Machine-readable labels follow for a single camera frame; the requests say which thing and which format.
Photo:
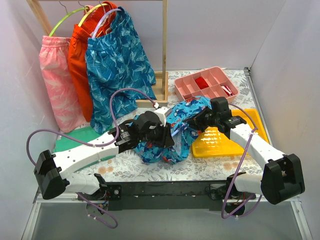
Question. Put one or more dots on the red white striped cloth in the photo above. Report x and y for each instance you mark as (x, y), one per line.
(227, 90)

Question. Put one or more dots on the orange shorts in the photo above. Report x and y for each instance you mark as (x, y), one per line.
(76, 58)

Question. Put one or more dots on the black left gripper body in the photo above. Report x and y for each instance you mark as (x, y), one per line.
(164, 136)

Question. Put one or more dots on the floral table mat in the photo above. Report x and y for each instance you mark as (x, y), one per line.
(128, 166)

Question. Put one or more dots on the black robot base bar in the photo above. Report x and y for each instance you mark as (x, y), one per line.
(161, 195)

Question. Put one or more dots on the green folded cloth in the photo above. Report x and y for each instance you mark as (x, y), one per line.
(84, 134)

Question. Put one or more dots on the pink divided organizer box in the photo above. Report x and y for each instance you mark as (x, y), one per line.
(185, 87)

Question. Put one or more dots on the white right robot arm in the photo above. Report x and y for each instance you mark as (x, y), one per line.
(282, 176)

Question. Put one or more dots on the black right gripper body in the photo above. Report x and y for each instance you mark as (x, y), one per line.
(201, 119)

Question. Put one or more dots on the pink patterned shorts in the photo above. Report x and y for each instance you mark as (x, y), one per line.
(53, 59)

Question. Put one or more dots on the wooden clothes rack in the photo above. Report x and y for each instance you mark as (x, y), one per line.
(160, 88)

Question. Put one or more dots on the yellow hanger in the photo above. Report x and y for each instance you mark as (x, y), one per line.
(92, 10)

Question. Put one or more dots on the translucent white hanger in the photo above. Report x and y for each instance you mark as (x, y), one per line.
(102, 20)

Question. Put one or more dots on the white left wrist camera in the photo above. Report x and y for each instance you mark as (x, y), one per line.
(162, 112)

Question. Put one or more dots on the teal leaf print shorts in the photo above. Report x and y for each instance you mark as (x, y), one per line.
(119, 72)

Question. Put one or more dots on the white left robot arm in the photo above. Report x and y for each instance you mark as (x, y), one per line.
(56, 172)

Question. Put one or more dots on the yellow plastic tray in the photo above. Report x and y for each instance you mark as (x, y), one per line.
(212, 143)

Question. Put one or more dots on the blue shark print shorts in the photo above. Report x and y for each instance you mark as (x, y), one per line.
(182, 134)

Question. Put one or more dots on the red rolled cloth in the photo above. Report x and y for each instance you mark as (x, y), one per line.
(201, 83)

